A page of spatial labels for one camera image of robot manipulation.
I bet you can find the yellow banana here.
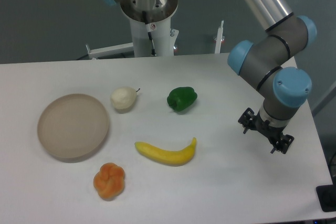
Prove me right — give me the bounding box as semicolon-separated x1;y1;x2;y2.
134;137;197;166

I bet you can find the white right bracket post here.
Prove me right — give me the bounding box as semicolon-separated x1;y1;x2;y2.
214;20;225;54

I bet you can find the white pear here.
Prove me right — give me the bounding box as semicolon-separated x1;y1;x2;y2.
110;87;141;113

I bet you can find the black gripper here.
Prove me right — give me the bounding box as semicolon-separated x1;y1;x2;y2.
238;108;295;154

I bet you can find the orange knotted bread roll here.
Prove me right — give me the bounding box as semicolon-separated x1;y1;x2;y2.
93;163;125;200

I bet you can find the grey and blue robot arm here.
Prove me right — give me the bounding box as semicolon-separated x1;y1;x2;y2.
104;0;317;153

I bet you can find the white left bracket bar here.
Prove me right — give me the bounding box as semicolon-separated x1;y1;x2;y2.
86;42;133;59

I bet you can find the green bell pepper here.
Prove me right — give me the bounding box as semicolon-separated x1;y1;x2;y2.
166;87;198;112

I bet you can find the beige round plate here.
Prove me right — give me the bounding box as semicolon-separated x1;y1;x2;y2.
37;94;110;162

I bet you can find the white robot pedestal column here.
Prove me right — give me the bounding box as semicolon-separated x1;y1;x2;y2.
129;17;179;57

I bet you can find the black device at table edge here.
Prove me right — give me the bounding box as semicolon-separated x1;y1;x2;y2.
316;185;335;212

